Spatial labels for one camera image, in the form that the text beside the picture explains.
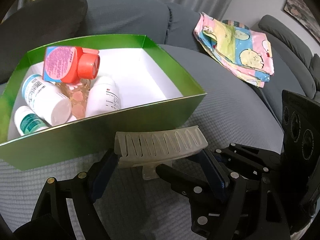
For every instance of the colourful cartoon cloth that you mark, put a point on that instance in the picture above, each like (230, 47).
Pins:
(244, 52)

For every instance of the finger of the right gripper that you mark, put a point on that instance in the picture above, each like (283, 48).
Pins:
(190, 184)
(250, 162)

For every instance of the grey armchair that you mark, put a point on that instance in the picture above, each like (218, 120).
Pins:
(296, 68)

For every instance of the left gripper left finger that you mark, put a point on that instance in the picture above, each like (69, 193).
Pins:
(51, 217)

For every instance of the plain white bottle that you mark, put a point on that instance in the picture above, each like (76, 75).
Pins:
(103, 97)

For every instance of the grey sofa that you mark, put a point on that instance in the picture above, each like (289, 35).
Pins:
(131, 208)

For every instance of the green cardboard box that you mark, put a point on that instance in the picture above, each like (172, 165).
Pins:
(156, 94)

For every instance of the pink pouch red cap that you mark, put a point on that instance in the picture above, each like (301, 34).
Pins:
(68, 64)

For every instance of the white bottle blue label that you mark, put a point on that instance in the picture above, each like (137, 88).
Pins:
(46, 100)

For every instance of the white bottle green label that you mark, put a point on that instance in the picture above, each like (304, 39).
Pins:
(27, 122)

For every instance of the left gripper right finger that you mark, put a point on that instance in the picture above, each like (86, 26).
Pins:
(218, 175)

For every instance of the pink orange hair claw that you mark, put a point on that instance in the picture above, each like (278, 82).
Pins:
(78, 95)

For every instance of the black round cushion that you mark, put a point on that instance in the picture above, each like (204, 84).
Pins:
(39, 23)

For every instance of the cream hair claw clip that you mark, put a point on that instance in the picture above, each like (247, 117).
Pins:
(150, 149)

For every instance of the framed wall picture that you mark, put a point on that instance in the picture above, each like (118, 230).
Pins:
(300, 12)

